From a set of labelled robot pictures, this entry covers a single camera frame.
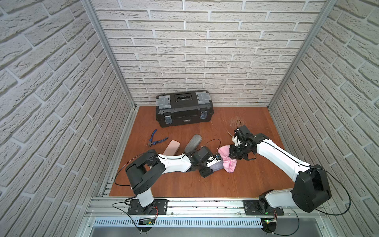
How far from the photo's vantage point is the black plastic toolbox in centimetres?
97

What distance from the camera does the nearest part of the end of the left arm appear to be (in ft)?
2.17

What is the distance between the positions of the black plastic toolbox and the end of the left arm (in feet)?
1.10
